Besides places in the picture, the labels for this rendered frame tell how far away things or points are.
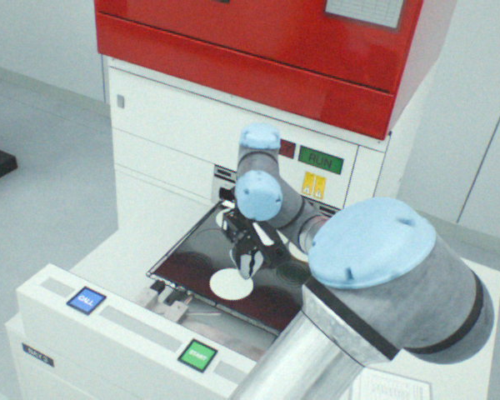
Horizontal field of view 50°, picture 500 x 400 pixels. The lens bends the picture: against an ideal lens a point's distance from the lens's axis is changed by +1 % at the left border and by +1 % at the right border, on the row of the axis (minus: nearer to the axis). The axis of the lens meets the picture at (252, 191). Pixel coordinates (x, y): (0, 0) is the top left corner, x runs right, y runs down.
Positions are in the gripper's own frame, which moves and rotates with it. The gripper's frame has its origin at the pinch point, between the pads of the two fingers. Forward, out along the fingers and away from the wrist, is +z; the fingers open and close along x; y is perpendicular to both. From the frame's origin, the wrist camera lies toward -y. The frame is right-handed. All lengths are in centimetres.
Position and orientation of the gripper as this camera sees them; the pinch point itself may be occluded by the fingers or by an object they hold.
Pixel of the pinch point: (248, 277)
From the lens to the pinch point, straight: 116.4
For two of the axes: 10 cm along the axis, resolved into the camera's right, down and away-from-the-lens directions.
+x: -8.4, 2.4, -4.9
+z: -1.0, 8.2, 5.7
